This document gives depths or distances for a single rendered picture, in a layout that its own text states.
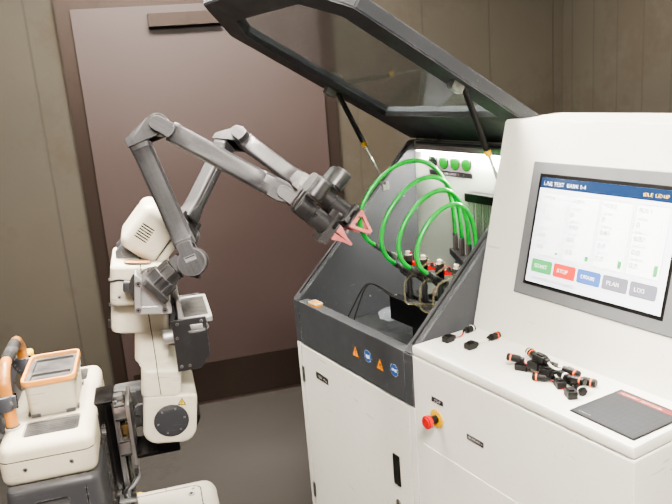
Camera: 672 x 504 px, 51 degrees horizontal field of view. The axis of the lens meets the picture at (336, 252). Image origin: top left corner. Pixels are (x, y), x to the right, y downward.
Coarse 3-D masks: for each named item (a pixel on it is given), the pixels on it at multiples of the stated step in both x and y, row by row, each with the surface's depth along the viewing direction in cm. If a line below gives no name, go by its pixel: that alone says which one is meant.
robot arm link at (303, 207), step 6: (306, 192) 196; (300, 198) 197; (306, 198) 197; (312, 198) 197; (294, 204) 198; (300, 204) 195; (306, 204) 196; (312, 204) 198; (294, 210) 196; (300, 210) 196; (306, 210) 196; (312, 210) 197; (300, 216) 198; (306, 216) 197; (312, 216) 198
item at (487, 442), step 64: (512, 128) 194; (576, 128) 176; (640, 128) 160; (512, 192) 193; (512, 256) 192; (512, 320) 191; (576, 320) 173; (448, 384) 182; (640, 384) 157; (448, 448) 187; (512, 448) 165; (576, 448) 147
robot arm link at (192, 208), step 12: (216, 132) 246; (228, 132) 244; (216, 144) 244; (228, 144) 245; (204, 168) 242; (216, 168) 242; (204, 180) 239; (216, 180) 243; (192, 192) 239; (204, 192) 238; (192, 204) 236; (204, 204) 239; (192, 216) 235
